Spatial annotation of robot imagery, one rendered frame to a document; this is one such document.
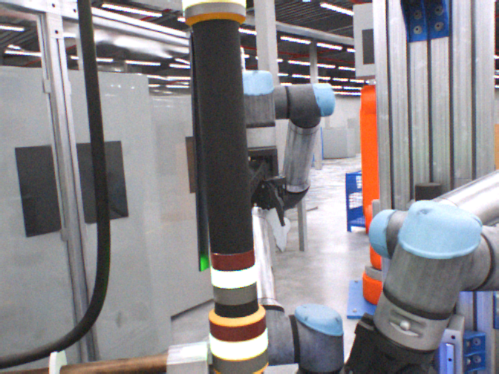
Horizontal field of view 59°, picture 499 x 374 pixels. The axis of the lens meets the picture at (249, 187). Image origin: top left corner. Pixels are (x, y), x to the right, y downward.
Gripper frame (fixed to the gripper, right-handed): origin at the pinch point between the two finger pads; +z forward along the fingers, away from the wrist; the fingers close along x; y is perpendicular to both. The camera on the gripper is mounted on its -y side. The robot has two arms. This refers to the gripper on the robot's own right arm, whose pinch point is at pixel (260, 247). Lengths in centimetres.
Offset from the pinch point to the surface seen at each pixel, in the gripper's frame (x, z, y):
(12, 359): -12, -8, -60
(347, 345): 60, 148, 245
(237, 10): -27, -32, -51
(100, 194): -18, -20, -56
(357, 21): 63, -115, 325
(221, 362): -25, -7, -53
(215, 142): -25, -23, -52
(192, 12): -25, -32, -53
